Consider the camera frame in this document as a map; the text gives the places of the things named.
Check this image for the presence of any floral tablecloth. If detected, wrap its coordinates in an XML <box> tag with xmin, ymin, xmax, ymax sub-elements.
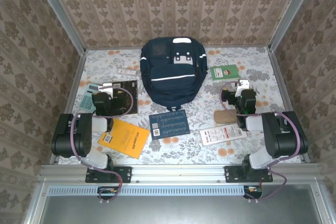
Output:
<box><xmin>57</xmin><ymin>47</ymin><xmax>302</xmax><ymax>166</ymax></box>

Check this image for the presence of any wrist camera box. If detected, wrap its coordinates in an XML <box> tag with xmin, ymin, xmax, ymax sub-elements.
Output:
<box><xmin>234</xmin><ymin>79</ymin><xmax>250</xmax><ymax>98</ymax></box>
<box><xmin>98</xmin><ymin>83</ymin><xmax>114</xmax><ymax>99</ymax></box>

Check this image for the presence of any aluminium frame post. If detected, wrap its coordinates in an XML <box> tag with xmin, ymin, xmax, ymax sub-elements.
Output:
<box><xmin>267</xmin><ymin>0</ymin><xmax>320</xmax><ymax>51</ymax></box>
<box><xmin>31</xmin><ymin>0</ymin><xmax>87</xmax><ymax>54</ymax></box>

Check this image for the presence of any teal calculator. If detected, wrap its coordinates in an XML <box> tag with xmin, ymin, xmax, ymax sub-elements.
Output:
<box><xmin>78</xmin><ymin>83</ymin><xmax>99</xmax><ymax>111</ymax></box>

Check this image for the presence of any navy blue backpack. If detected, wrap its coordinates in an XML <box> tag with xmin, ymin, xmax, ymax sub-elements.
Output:
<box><xmin>140</xmin><ymin>36</ymin><xmax>208</xmax><ymax>112</ymax></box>

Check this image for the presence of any small white eraser box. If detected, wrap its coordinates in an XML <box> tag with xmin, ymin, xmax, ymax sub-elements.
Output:
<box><xmin>117</xmin><ymin>68</ymin><xmax>138</xmax><ymax>76</ymax></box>

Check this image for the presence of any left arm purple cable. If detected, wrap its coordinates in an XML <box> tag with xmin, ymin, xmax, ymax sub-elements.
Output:
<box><xmin>69</xmin><ymin>83</ymin><xmax>135</xmax><ymax>204</ymax></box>

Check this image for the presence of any aluminium frame rail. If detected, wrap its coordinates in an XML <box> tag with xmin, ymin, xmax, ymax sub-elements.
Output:
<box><xmin>39</xmin><ymin>163</ymin><xmax>322</xmax><ymax>183</ymax></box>

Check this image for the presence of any green notebook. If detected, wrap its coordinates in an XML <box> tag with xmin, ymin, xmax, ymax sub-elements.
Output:
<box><xmin>209</xmin><ymin>64</ymin><xmax>240</xmax><ymax>81</ymax></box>

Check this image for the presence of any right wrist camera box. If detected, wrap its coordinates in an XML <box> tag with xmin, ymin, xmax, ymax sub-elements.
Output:
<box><xmin>234</xmin><ymin>79</ymin><xmax>250</xmax><ymax>98</ymax></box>

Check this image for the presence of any yellow book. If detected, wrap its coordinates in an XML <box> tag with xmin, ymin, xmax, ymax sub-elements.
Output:
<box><xmin>98</xmin><ymin>118</ymin><xmax>151</xmax><ymax>159</ymax></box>

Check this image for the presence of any white red stationery package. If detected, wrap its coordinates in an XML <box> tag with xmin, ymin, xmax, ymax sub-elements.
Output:
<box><xmin>199</xmin><ymin>124</ymin><xmax>248</xmax><ymax>146</ymax></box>

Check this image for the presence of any grey slotted cable duct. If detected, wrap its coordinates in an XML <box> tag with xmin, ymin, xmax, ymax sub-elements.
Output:
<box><xmin>48</xmin><ymin>185</ymin><xmax>247</xmax><ymax>196</ymax></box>

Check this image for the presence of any black book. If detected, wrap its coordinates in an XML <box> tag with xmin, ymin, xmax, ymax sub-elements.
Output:
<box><xmin>103</xmin><ymin>79</ymin><xmax>139</xmax><ymax>116</ymax></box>

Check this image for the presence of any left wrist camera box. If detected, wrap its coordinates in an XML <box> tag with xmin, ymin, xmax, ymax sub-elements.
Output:
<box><xmin>98</xmin><ymin>83</ymin><xmax>114</xmax><ymax>99</ymax></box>

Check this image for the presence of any grey metal sheet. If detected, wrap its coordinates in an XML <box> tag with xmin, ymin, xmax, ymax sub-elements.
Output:
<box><xmin>39</xmin><ymin>184</ymin><xmax>323</xmax><ymax>224</ymax></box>

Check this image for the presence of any blue book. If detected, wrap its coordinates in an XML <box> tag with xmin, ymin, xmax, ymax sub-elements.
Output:
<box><xmin>149</xmin><ymin>108</ymin><xmax>191</xmax><ymax>141</ymax></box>

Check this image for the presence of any tan pencil pouch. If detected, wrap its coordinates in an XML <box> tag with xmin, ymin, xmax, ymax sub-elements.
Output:
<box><xmin>214</xmin><ymin>109</ymin><xmax>238</xmax><ymax>125</ymax></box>

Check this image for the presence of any aluminium side rail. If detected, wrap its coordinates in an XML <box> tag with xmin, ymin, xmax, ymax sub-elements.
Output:
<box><xmin>267</xmin><ymin>47</ymin><xmax>312</xmax><ymax>163</ymax></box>
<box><xmin>49</xmin><ymin>49</ymin><xmax>87</xmax><ymax>164</ymax></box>

